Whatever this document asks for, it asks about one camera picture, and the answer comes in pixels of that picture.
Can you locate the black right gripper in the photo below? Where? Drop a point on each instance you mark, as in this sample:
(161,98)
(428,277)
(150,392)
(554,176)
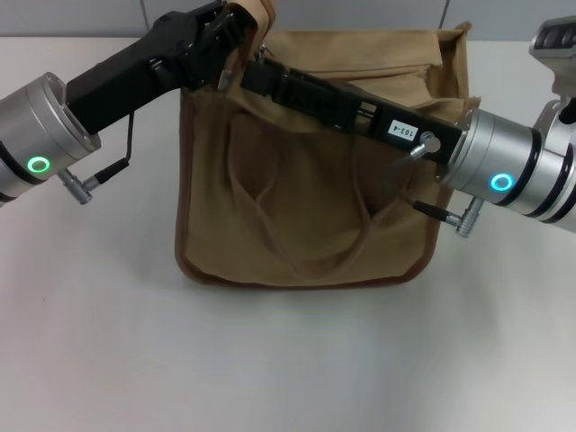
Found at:
(432,135)

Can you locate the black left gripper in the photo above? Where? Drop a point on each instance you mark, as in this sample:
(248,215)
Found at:
(148,67)

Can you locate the silver metal zipper pull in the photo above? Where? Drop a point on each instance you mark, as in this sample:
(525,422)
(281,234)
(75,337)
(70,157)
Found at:
(261,54)

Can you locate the khaki canvas food bag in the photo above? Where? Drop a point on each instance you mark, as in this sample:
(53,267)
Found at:
(315,202)

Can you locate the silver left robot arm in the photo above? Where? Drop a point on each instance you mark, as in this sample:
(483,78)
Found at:
(36,130)

